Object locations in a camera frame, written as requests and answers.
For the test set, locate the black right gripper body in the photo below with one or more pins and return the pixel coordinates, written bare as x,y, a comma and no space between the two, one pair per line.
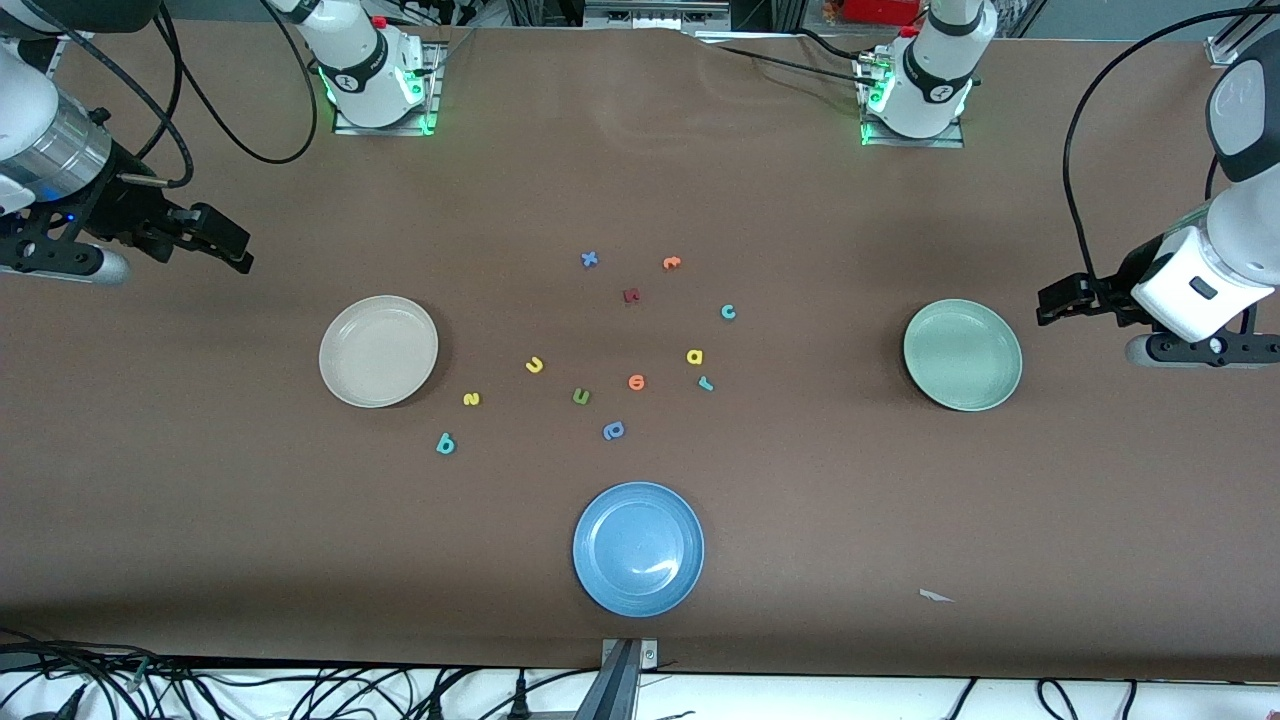
128,207

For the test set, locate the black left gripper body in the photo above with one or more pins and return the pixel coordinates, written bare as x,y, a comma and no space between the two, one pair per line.
1117,292

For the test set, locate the teal letter b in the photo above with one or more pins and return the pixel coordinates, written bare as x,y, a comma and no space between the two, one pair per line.
446,444

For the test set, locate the green plate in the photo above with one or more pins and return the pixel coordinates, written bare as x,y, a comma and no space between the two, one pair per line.
962,355

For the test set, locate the beige brown plate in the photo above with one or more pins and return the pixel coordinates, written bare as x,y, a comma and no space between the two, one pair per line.
378,351

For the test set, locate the white paper scrap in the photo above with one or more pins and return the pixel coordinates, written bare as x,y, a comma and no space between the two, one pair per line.
935,596

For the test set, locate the brown table cover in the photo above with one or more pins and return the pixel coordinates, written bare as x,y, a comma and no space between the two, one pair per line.
800,480

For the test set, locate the red box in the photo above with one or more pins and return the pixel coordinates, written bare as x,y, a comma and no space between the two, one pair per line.
880,10

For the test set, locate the blue letter a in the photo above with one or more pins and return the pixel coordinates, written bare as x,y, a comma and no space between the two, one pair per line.
613,431

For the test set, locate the blue plate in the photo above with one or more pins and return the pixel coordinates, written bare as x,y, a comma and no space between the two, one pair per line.
638,549

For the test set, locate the black power plug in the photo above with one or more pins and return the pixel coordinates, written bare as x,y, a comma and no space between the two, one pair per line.
520,695

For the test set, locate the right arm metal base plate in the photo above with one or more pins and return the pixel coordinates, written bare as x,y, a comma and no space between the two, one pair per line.
385,130

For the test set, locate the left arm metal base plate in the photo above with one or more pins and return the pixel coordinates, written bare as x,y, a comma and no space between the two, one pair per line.
915,143

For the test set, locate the aluminium frame profile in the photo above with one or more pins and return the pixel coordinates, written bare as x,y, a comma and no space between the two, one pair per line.
1225,48

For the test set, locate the grey metal frame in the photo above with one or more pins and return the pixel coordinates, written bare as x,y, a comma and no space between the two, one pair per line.
655,12

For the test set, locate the metal table edge bracket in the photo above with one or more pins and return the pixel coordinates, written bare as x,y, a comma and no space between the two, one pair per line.
620,680

